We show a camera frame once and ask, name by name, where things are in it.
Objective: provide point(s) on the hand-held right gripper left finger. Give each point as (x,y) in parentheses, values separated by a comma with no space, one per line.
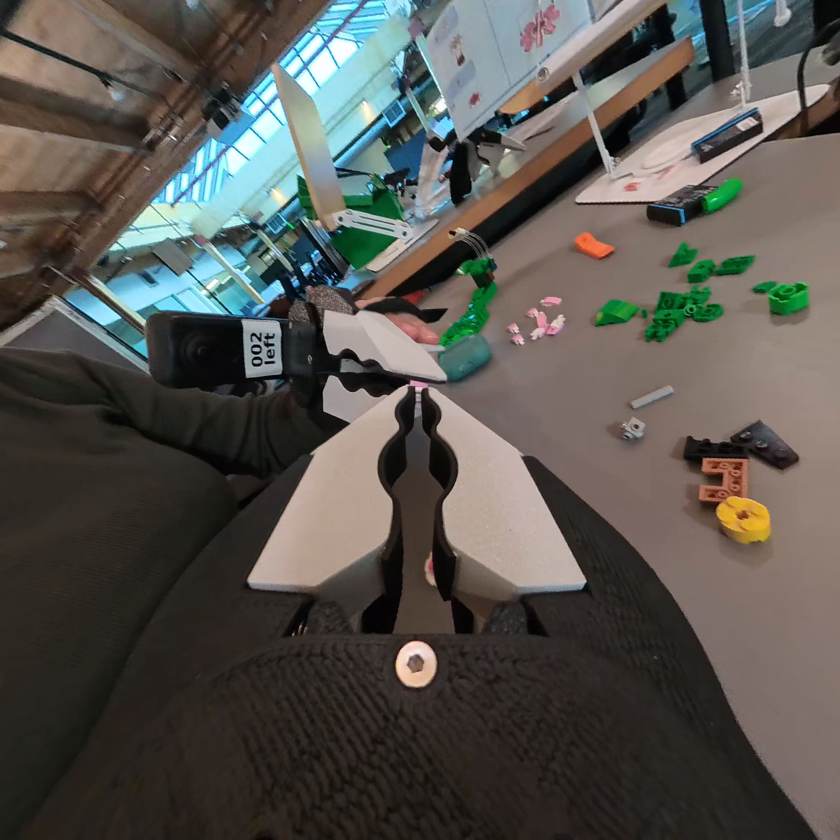
(321,525)

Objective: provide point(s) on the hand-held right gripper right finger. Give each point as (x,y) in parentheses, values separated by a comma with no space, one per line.
(512,525)

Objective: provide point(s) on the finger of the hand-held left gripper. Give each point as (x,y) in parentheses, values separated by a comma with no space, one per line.
(380,344)
(344,401)

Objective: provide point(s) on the tilted panel on white arm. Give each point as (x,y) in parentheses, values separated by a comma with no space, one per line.
(308,144)

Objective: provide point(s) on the wood-edged side desk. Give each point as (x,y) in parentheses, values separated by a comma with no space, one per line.
(525,190)

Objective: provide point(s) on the grey desk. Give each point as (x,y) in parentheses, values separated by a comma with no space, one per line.
(689,367)

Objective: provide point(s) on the person's left hand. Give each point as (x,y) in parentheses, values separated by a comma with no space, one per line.
(417,330)

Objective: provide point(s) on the teal case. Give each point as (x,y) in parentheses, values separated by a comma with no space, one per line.
(466,358)

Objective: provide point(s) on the bright green object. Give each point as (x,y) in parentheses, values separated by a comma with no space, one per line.
(472,308)

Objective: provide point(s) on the large green board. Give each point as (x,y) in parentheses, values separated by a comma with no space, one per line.
(367,243)

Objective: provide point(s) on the small grey studded brick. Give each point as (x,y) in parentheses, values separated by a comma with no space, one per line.
(633,428)

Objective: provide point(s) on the grey bar piece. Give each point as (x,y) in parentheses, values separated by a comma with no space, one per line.
(651,397)

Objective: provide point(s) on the black device on stand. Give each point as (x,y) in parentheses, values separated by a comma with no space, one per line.
(472,157)

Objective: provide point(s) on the black studded plate brick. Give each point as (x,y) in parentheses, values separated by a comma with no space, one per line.
(715,448)

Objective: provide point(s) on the person's torso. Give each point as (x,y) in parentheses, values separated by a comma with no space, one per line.
(98,558)

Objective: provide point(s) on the yellow round brick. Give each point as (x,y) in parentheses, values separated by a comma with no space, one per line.
(743,518)

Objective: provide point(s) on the orange brick separator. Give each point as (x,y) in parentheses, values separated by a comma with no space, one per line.
(594,246)

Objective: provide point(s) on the group of green toy bricks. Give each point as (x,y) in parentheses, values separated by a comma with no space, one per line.
(617,313)

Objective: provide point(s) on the dark brown wedge brick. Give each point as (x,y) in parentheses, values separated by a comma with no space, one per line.
(764,443)

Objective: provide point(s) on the open flower instruction booklet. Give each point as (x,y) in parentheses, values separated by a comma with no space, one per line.
(499,52)

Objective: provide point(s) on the small black box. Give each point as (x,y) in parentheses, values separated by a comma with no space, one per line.
(679,205)
(728,134)

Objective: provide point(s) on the green round toy piece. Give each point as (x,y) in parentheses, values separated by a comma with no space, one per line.
(722,195)

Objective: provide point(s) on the orange bracket brick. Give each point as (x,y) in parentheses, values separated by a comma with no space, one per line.
(722,479)

